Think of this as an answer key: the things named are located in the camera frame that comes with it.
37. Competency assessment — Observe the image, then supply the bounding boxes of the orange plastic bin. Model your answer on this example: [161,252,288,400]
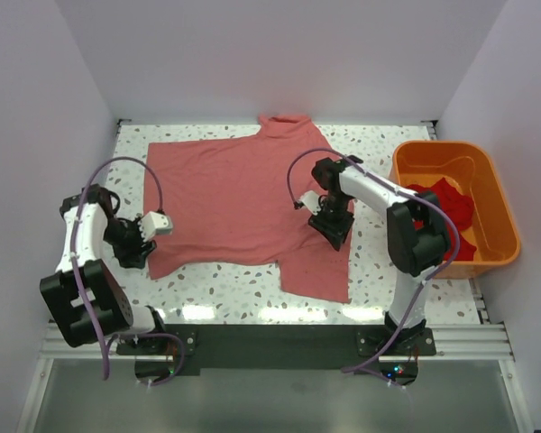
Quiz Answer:
[390,141,521,279]

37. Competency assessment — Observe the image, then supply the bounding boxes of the pink t shirt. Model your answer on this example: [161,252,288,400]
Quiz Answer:
[143,115,350,303]

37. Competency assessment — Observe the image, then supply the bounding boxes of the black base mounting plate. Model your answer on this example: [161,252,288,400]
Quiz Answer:
[115,322,437,387]

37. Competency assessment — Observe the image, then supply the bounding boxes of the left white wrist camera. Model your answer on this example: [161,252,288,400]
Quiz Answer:
[138,212,173,241]

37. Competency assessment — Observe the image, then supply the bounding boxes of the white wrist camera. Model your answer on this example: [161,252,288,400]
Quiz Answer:
[138,212,173,241]
[295,190,321,215]

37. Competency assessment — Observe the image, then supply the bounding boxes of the red t shirt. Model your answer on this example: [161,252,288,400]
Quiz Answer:
[408,178,477,262]

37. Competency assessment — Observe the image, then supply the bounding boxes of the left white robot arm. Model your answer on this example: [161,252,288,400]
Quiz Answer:
[40,184,173,347]

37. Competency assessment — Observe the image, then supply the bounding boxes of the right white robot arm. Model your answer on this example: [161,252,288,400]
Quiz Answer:
[300,156,451,338]

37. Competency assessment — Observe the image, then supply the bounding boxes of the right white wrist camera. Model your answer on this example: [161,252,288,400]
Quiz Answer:
[295,190,321,215]

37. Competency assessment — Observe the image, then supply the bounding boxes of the aluminium rail frame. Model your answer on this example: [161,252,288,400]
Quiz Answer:
[15,117,537,433]

